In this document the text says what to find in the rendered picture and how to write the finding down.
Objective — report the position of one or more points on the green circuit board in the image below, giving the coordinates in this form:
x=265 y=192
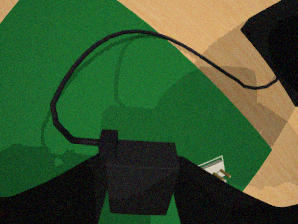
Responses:
x=138 y=83

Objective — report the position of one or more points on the black cable with plug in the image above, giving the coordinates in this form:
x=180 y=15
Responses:
x=140 y=174

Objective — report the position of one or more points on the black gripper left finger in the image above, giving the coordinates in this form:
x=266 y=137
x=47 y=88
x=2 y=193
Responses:
x=74 y=197

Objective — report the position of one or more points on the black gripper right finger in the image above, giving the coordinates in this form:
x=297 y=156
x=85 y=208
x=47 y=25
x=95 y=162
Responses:
x=202 y=198

